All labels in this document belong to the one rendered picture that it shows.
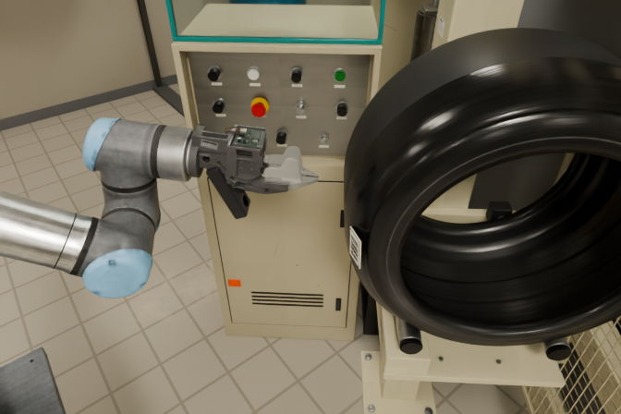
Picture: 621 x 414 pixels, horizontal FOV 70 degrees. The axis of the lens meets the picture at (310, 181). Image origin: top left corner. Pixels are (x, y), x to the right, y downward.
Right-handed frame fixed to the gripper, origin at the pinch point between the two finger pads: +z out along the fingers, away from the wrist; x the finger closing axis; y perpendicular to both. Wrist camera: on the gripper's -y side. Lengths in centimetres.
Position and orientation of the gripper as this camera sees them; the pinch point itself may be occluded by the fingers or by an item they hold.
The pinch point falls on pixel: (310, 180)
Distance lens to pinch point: 76.2
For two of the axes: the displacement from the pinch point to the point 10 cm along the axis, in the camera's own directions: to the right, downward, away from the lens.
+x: 0.5, -5.9, 8.0
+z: 9.9, 1.3, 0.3
